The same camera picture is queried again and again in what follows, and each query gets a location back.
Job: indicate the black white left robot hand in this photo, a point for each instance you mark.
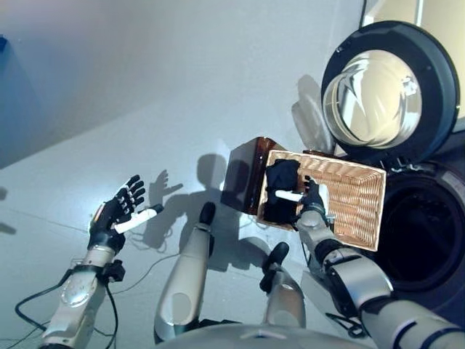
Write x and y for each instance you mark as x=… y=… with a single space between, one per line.
x=109 y=225

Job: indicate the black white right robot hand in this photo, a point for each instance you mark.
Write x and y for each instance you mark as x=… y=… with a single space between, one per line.
x=314 y=200

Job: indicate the black garment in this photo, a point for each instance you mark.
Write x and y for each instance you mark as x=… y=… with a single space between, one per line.
x=281 y=174

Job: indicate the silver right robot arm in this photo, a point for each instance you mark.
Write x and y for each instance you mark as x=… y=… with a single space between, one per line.
x=348 y=272

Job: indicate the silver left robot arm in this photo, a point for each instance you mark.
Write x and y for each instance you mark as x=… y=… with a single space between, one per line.
x=80 y=291

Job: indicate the grey front-loading washing machine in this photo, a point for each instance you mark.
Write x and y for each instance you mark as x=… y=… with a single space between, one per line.
x=421 y=236

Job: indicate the rectangular wicker laundry basket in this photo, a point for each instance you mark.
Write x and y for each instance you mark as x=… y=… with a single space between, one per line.
x=356 y=203

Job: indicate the glossy brown wooden stool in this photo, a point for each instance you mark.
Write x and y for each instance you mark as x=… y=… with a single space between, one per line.
x=239 y=174

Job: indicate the grey robot torso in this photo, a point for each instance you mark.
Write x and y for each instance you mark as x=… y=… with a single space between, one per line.
x=261 y=338

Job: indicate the round glass washer door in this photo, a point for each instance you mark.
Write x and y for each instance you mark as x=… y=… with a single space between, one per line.
x=436 y=72

